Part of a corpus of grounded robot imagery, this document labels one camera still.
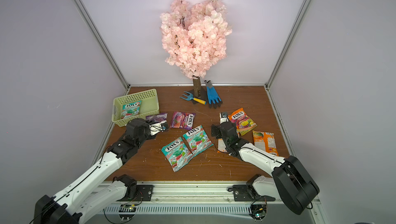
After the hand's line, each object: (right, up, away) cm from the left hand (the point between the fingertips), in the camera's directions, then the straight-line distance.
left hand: (152, 118), depth 80 cm
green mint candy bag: (-23, +3, +23) cm, 33 cm away
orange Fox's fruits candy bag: (+54, -6, +17) cm, 56 cm away
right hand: (+37, -3, +6) cm, 38 cm away
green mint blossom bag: (+13, -20, +3) cm, 24 cm away
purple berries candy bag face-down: (+2, 0, +2) cm, 2 cm away
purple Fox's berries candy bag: (+14, -4, +17) cm, 22 cm away
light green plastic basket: (-12, +5, +30) cm, 32 cm away
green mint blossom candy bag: (+24, -14, +9) cm, 29 cm away
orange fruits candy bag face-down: (+64, -15, +7) cm, 66 cm away
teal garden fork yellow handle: (+18, +11, +32) cm, 38 cm away
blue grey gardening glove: (+35, +10, +30) cm, 47 cm away
